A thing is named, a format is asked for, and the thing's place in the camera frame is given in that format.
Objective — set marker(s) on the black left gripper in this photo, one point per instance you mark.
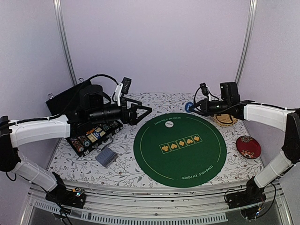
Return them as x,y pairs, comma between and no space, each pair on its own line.
132,119

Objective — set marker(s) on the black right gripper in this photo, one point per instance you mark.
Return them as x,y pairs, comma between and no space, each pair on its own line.
205,107

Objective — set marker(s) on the blue small blind button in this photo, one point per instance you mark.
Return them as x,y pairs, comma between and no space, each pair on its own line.
187,106

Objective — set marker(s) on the white dealer button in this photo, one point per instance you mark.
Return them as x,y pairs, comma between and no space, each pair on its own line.
169,124

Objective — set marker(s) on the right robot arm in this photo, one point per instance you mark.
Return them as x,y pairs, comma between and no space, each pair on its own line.
287,120

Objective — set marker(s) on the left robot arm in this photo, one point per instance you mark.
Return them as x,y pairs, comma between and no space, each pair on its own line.
14,133

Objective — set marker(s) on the round woven bamboo tray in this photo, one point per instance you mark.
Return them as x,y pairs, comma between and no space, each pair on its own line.
225,120

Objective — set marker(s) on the poker chip row right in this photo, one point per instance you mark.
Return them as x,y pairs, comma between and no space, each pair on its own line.
109,125

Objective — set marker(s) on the poker chip row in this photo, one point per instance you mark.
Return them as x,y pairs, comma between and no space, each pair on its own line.
77,145
109,125
84,141

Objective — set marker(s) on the blue playing card deck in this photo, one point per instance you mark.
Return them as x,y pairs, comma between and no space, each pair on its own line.
95,134

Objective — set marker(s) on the round green poker mat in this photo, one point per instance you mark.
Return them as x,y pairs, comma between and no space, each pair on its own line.
189,154

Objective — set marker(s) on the grey card stack holder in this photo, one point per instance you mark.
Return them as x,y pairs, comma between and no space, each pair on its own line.
106,156

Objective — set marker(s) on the poker chip row middle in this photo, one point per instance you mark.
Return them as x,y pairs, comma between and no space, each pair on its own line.
84,141

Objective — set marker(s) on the red floral round box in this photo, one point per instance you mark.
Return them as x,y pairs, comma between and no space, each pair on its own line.
248,147

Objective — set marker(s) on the poker chip row left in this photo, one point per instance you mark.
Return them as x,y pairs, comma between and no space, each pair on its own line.
77,145

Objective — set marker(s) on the black poker chip case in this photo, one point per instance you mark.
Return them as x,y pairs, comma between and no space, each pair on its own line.
58,100

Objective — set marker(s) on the floral patterned tablecloth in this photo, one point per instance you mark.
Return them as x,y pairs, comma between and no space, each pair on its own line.
124,170

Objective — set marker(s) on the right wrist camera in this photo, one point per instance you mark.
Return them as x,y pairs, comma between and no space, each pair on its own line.
206,91

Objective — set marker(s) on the aluminium front rail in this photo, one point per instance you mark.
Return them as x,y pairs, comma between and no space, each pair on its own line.
113,205

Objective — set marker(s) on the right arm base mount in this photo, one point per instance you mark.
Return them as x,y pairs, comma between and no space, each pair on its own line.
240,198

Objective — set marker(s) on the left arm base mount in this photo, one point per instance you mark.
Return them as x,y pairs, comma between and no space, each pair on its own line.
75,197

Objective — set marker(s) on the right aluminium frame post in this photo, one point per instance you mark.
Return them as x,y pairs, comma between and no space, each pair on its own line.
247,38

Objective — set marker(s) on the aluminium frame post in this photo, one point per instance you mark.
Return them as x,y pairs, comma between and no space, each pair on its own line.
64,41
247,38

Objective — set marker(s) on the left aluminium frame post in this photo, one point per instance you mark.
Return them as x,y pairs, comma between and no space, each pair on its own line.
64,41

